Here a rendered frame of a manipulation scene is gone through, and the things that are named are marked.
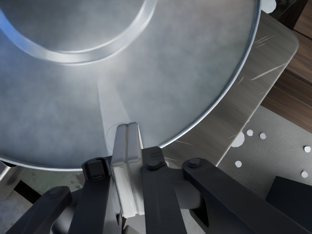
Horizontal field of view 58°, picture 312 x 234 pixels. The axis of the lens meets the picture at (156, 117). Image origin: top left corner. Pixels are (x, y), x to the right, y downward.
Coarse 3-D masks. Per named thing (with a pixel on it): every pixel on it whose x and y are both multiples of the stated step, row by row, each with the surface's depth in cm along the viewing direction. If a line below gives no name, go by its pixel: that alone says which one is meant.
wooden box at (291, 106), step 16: (304, 0) 70; (288, 16) 77; (304, 16) 67; (304, 32) 67; (304, 48) 66; (288, 64) 66; (304, 64) 66; (288, 80) 70; (304, 80) 66; (272, 96) 86; (288, 96) 80; (304, 96) 74; (288, 112) 92; (304, 112) 85; (304, 128) 99
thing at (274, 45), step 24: (264, 24) 22; (264, 48) 22; (288, 48) 22; (240, 72) 22; (264, 72) 22; (240, 96) 21; (264, 96) 22; (216, 120) 21; (240, 120) 21; (168, 144) 21; (192, 144) 21; (216, 144) 21
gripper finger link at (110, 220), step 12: (84, 168) 13; (96, 168) 13; (108, 168) 13; (96, 180) 13; (108, 180) 12; (84, 192) 12; (96, 192) 12; (108, 192) 11; (84, 204) 11; (96, 204) 11; (108, 204) 11; (84, 216) 10; (96, 216) 10; (108, 216) 10; (120, 216) 13; (72, 228) 9; (84, 228) 9; (96, 228) 9; (108, 228) 10; (120, 228) 13
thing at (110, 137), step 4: (116, 124) 21; (120, 124) 21; (112, 128) 21; (116, 128) 21; (108, 132) 21; (112, 132) 21; (108, 136) 21; (112, 136) 21; (108, 140) 21; (112, 140) 21; (108, 144) 21; (112, 144) 21; (112, 148) 21
